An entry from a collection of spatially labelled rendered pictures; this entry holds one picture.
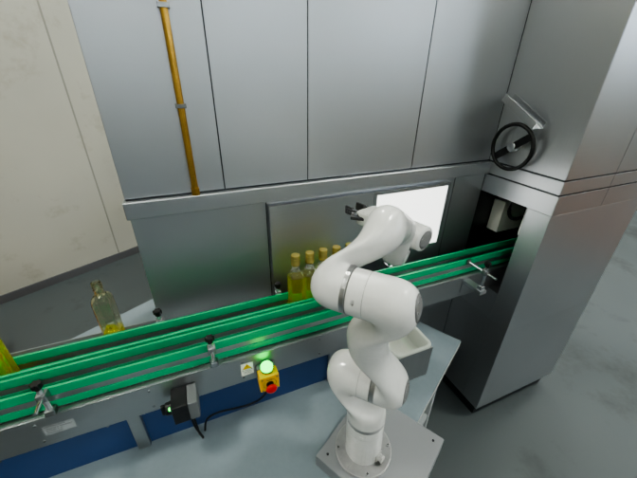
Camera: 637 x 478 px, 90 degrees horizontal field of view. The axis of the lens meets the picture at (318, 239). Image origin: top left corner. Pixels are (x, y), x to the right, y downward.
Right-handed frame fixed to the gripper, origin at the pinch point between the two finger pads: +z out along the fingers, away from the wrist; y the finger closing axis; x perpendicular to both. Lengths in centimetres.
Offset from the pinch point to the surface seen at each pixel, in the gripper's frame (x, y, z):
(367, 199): -3.0, 16.8, 9.1
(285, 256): -23.4, -19.4, 19.2
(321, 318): -37.8, -20.8, -7.1
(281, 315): -37.8, -32.3, 3.8
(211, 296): -37, -49, 31
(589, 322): -150, 245, -62
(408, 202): -7.5, 38.5, 3.3
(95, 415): -50, -96, 12
